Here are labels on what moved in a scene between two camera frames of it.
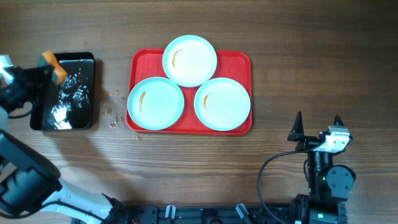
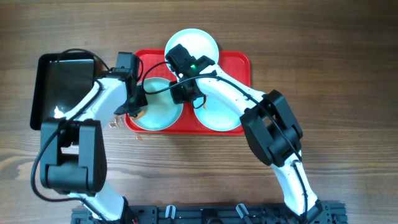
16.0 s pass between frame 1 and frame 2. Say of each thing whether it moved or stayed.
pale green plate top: moved
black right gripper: moved
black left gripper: moved
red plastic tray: stayed
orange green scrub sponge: moved
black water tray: stayed
